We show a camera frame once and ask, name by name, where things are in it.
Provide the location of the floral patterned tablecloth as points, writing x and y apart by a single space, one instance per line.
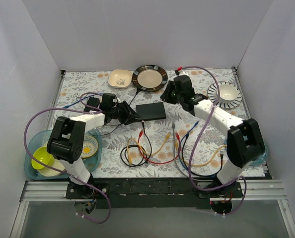
144 149

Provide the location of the lime green bowl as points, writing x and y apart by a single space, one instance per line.
42 156

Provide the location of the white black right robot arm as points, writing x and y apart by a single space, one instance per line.
233 128

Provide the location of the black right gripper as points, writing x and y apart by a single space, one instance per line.
171 91

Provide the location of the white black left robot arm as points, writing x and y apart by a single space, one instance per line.
66 140

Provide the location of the dark grey network switch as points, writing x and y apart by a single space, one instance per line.
152 111

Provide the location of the small white bowl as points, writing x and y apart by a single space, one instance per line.
227 92

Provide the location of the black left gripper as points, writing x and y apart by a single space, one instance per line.
124 113

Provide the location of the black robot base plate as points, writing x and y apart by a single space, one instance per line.
160 193

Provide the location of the black power adapter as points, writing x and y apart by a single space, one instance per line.
91 103

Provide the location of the teal scalloped plate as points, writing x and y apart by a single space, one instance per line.
260 158

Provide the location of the teal transparent plastic tray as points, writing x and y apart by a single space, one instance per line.
41 139

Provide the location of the dark rimmed beige plate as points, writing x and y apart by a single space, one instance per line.
149 78

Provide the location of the aluminium frame rail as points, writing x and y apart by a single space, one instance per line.
60 191

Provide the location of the blue striped white plate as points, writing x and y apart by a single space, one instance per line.
211 92

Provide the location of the daisy patterned glass bowl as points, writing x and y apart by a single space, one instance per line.
90 146

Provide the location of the cream square panda dish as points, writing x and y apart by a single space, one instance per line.
120 79

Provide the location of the cream plate in tray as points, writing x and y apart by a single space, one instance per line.
47 172

